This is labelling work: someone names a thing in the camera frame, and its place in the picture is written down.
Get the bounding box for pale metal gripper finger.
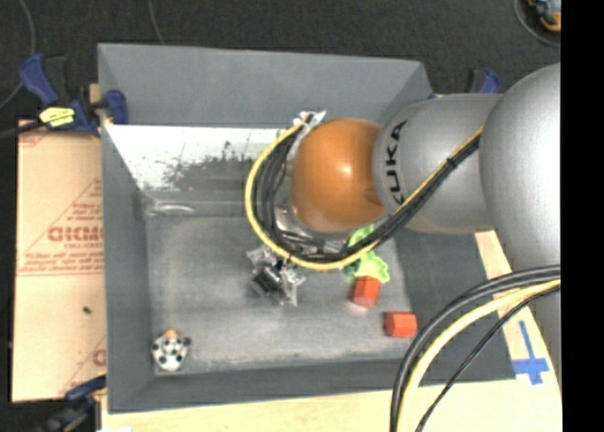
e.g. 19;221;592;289
277;273;307;307
245;246;279;272

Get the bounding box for grey metal bin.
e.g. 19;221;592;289
96;42;516;413

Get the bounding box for orange-red block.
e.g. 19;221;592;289
347;275;382;308
382;310;419;339

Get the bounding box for white black-spotted toy animal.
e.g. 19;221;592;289
150;328;193;373

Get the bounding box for brown cardboard board red print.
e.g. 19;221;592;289
10;117;109;404

